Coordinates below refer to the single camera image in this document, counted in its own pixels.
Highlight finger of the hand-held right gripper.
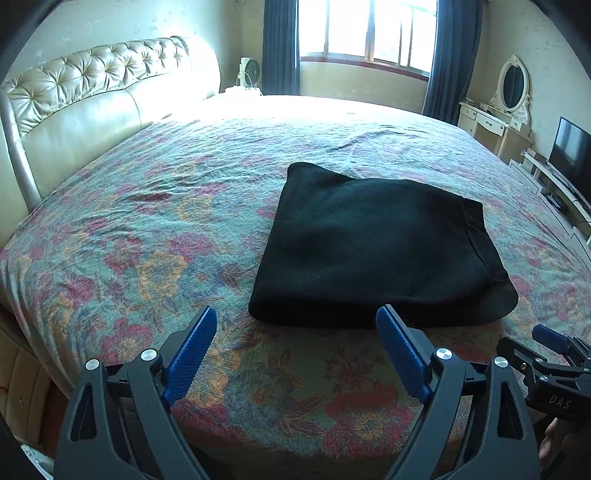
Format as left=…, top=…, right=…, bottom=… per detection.
left=532, top=324, right=591, bottom=369
left=497, top=338, right=548, bottom=386

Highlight bed with floral cover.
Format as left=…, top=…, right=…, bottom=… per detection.
left=0, top=95, right=591, bottom=468

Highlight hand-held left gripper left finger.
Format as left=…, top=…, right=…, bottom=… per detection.
left=53, top=305, right=219, bottom=480

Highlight white dressing table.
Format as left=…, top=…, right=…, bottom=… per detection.
left=458, top=99, right=532, bottom=160

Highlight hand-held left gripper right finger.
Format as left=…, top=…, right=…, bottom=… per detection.
left=375, top=304, right=542, bottom=480

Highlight black pants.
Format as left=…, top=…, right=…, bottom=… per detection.
left=248, top=161, right=519, bottom=330

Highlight white fan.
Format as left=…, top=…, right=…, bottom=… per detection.
left=237, top=56, right=263, bottom=89

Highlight person's right hand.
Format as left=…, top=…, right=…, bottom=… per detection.
left=539, top=416, right=563, bottom=463

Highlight beige bed frame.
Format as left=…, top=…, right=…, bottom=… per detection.
left=0, top=305, right=70, bottom=464

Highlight white television stand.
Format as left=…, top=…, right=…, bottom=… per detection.
left=510, top=148, right=591, bottom=259

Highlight wooden framed window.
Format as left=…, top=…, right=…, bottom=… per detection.
left=298, top=0, right=438, bottom=78

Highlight dark blue curtain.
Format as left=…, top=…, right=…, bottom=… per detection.
left=263, top=0, right=301, bottom=97
left=422, top=0, right=485, bottom=123

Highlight beige tufted headboard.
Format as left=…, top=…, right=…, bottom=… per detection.
left=0, top=36, right=221, bottom=251

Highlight oval white framed mirror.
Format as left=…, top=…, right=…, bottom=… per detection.
left=490, top=54, right=532, bottom=123

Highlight black television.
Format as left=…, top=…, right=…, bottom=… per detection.
left=547, top=116, right=591, bottom=200

